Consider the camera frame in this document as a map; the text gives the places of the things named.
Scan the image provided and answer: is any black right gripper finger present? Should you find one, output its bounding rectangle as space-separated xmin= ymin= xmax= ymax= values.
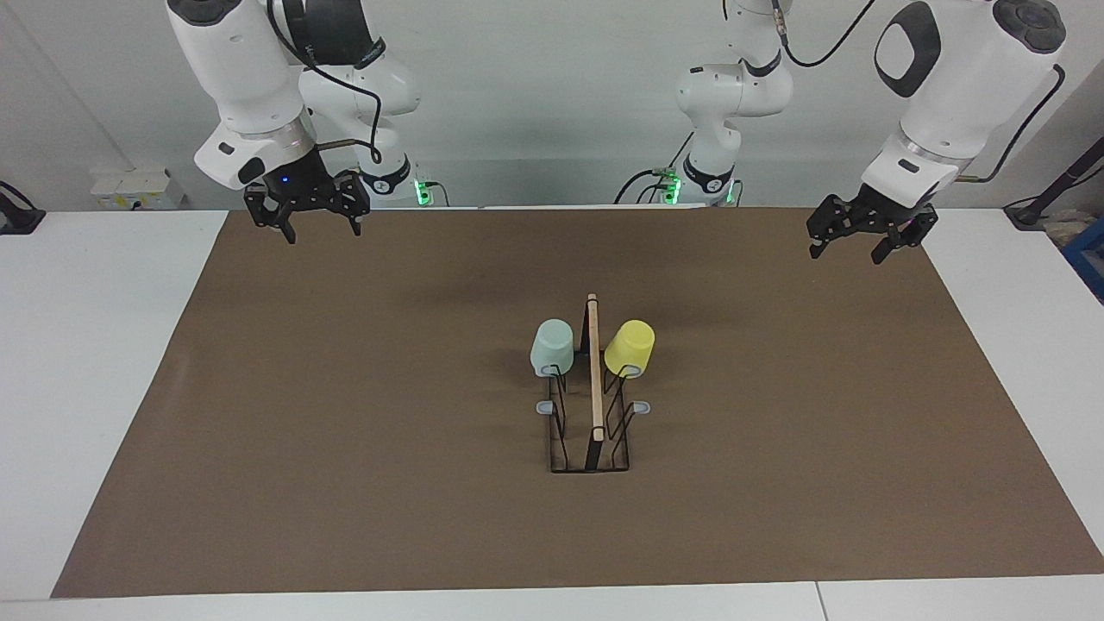
xmin=330 ymin=171 xmax=372 ymax=237
xmin=244 ymin=191 xmax=297 ymax=246

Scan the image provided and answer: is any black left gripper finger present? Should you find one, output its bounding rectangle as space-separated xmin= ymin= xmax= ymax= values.
xmin=806 ymin=196 xmax=856 ymax=259
xmin=870 ymin=210 xmax=940 ymax=265

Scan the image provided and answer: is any yellow plastic cup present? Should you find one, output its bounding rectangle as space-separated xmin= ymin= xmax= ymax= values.
xmin=604 ymin=319 xmax=656 ymax=379

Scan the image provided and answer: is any green plastic cup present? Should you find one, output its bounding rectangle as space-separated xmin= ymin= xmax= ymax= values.
xmin=530 ymin=318 xmax=575 ymax=379

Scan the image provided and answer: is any white power strip box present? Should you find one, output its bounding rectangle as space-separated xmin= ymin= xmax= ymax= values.
xmin=88 ymin=167 xmax=187 ymax=211

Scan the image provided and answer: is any black slanted stand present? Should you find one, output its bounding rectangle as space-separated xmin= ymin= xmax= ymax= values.
xmin=1004 ymin=136 xmax=1104 ymax=230

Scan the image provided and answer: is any blue box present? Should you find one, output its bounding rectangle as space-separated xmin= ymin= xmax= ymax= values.
xmin=1062 ymin=216 xmax=1104 ymax=304

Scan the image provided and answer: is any black table clamp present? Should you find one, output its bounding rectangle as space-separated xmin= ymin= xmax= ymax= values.
xmin=0 ymin=180 xmax=47 ymax=236

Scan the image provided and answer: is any brown table mat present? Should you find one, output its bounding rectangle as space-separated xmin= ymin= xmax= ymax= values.
xmin=52 ymin=207 xmax=1104 ymax=599

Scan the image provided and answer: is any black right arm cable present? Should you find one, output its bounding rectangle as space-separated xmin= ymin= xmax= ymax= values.
xmin=266 ymin=0 xmax=384 ymax=166

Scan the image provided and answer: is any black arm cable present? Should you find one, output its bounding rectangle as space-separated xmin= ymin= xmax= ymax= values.
xmin=771 ymin=0 xmax=1067 ymax=185
xmin=266 ymin=0 xmax=384 ymax=166

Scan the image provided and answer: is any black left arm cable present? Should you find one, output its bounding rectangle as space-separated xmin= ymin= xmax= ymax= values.
xmin=771 ymin=0 xmax=1067 ymax=185

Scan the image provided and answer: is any black left base cable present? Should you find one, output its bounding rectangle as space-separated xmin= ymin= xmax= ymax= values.
xmin=613 ymin=129 xmax=696 ymax=206

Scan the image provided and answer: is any black wire cup rack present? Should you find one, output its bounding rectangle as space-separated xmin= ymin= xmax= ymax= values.
xmin=535 ymin=293 xmax=652 ymax=474

